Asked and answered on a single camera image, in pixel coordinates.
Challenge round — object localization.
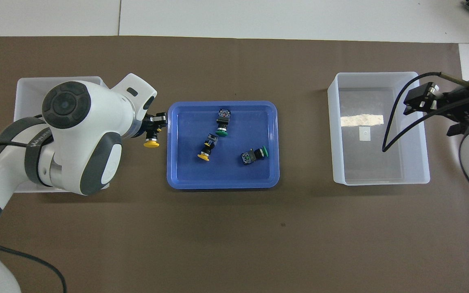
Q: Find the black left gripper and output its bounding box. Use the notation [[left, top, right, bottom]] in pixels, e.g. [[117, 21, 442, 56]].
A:
[[141, 97, 168, 139]]

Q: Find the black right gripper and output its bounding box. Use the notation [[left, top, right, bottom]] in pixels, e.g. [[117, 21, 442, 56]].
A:
[[403, 82, 469, 137]]

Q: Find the yellow push button switch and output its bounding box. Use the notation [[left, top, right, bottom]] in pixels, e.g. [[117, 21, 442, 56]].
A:
[[144, 122, 161, 148], [197, 133, 219, 162]]

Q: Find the green push button switch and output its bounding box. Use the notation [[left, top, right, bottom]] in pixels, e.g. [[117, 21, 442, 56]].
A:
[[215, 108, 232, 138], [241, 145, 269, 167]]

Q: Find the translucent white plastic box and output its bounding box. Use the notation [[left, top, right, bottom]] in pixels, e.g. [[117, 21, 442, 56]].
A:
[[14, 76, 111, 193], [327, 72, 431, 186]]

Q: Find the blue plastic tray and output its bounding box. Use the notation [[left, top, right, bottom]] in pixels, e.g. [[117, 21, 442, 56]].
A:
[[167, 101, 280, 190]]

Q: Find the brown table mat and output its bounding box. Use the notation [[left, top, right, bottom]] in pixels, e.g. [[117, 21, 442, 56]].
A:
[[0, 36, 469, 293]]

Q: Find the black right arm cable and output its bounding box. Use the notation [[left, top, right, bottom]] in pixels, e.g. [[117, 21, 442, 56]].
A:
[[382, 72, 469, 153]]

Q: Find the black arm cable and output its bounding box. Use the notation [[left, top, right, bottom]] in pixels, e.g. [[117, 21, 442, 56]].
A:
[[382, 72, 469, 153], [0, 116, 67, 293]]

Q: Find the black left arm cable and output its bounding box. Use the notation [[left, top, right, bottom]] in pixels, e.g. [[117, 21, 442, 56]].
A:
[[0, 116, 67, 293]]

